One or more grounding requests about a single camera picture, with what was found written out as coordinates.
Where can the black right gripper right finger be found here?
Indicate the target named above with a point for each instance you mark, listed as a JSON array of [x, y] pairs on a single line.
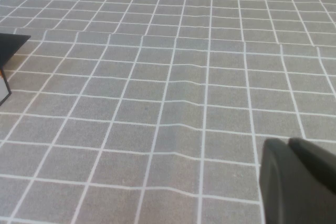
[[317, 161]]

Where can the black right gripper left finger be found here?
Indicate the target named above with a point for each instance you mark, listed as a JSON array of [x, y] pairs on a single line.
[[288, 192]]

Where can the black glasses case, blue print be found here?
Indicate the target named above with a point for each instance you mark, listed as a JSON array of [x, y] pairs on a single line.
[[8, 48]]

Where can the grey white-checked tablecloth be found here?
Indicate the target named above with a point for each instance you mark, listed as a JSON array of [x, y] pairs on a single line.
[[168, 90]]

